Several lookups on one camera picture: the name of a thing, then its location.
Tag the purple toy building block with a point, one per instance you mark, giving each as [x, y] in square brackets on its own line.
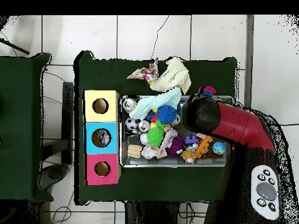
[191, 139]

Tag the blue globe ball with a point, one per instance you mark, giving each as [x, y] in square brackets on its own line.
[219, 148]

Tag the colourful patterned cloth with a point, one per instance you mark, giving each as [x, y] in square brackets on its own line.
[148, 73]

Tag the wooden box with three holes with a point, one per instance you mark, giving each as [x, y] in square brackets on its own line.
[101, 127]

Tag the blue spiky rubber ball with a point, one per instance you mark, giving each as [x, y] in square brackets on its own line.
[166, 114]

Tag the multicoloured spiky caterpillar toy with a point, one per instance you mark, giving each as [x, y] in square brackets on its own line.
[207, 90]

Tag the crushed silver drink can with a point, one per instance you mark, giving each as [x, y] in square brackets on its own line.
[129, 105]

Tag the black and white soccer ball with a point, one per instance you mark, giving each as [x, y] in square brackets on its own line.
[132, 123]

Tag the black panel stand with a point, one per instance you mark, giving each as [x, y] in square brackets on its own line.
[68, 121]

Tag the shallow clear mesh bin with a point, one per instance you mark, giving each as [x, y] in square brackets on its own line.
[140, 163]

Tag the whitish foil wrapper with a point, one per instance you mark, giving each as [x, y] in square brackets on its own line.
[152, 150]

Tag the green spiky rubber ball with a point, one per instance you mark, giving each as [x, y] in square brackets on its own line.
[155, 136]

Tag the flat wooden block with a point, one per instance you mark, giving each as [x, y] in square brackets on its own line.
[134, 150]

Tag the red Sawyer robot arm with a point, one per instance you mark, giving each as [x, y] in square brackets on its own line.
[233, 123]

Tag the mint green knitted cloth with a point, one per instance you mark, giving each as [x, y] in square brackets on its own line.
[154, 103]

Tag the dark green table cloth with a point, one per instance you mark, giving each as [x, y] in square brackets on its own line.
[23, 116]
[107, 70]

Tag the tan plush animal toy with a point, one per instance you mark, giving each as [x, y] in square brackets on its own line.
[188, 156]

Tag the cream knitted cloth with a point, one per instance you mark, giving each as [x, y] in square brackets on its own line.
[173, 77]

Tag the grey stand base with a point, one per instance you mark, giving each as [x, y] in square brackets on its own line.
[57, 173]

